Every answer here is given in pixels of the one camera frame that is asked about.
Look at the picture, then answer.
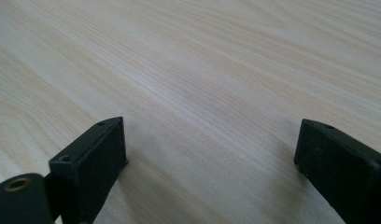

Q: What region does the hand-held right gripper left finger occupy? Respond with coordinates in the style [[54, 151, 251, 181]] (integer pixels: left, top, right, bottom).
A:
[[48, 116, 129, 224]]

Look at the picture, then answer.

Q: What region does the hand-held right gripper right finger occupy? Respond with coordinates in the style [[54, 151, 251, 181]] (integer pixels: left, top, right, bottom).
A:
[[293, 118, 381, 224]]

